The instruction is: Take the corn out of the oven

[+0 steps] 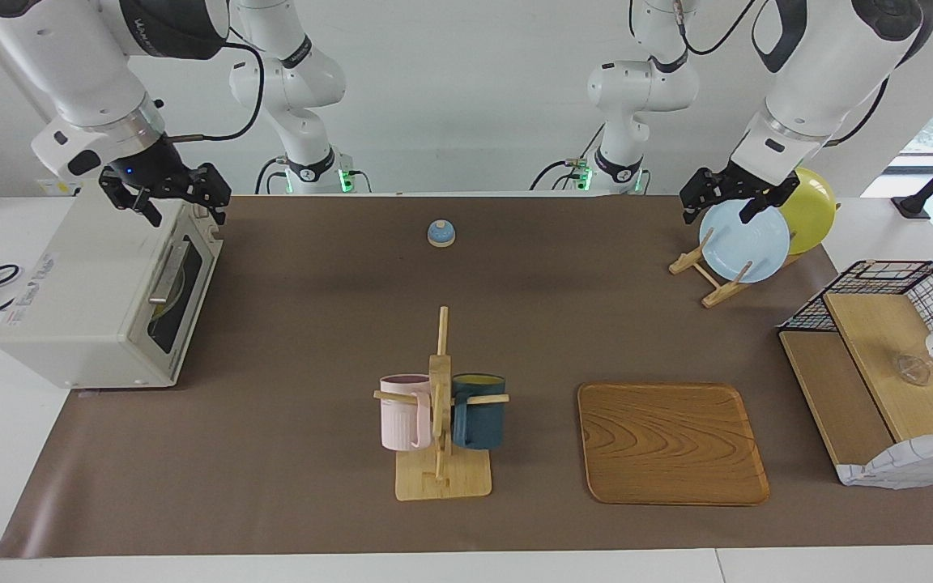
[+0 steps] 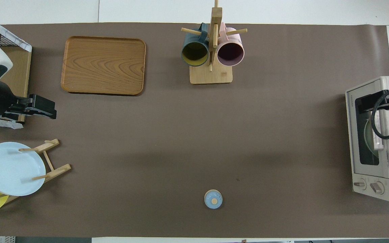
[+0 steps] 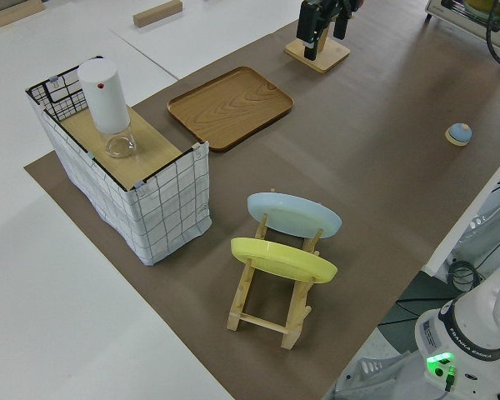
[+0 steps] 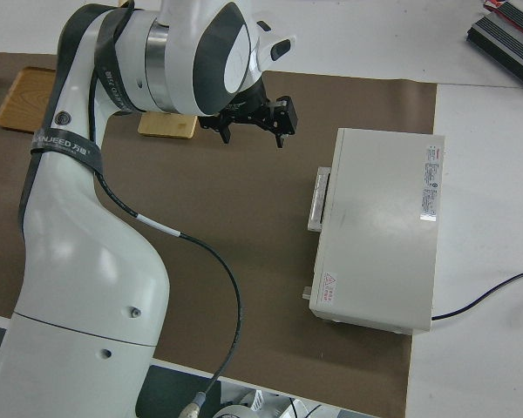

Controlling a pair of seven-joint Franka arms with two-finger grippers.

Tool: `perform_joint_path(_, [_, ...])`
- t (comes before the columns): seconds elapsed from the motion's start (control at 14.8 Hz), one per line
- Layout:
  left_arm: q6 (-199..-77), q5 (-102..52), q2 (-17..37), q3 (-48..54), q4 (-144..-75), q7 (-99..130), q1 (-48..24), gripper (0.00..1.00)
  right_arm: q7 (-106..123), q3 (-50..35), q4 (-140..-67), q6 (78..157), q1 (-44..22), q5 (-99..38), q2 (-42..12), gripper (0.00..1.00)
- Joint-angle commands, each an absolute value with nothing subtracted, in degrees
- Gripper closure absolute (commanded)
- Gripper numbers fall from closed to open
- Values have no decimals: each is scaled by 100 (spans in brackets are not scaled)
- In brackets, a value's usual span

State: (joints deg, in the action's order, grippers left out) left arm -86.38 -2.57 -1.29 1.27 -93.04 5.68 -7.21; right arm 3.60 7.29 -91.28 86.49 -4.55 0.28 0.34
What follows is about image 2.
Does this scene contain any pink mug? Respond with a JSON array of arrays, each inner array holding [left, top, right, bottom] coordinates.
[[217, 23, 245, 67]]

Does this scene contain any light blue plate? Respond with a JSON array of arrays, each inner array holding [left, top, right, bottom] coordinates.
[[0, 142, 46, 197]]

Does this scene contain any brown table mat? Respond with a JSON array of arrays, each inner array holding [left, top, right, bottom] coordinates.
[[0, 23, 389, 238]]

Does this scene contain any pale green plate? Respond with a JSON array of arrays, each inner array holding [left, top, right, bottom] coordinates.
[[363, 117, 380, 158]]

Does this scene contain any brown wooden tray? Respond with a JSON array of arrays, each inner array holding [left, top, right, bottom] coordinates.
[[60, 36, 147, 97]]

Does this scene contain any blue call bell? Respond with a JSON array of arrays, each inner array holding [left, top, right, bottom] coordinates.
[[204, 189, 223, 210]]

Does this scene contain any dark teal mug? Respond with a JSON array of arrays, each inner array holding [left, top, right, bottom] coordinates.
[[181, 23, 210, 67]]

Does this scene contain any wire and wood shelf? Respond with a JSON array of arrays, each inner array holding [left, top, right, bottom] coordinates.
[[0, 13, 33, 129]]

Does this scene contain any wooden mug rack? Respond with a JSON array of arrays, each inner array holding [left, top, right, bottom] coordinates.
[[181, 0, 248, 85]]

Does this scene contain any white checked cloth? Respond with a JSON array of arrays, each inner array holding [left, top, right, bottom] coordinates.
[[0, 13, 33, 53]]

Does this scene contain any wooden plate rack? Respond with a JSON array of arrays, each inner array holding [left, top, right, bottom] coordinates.
[[0, 138, 72, 205]]

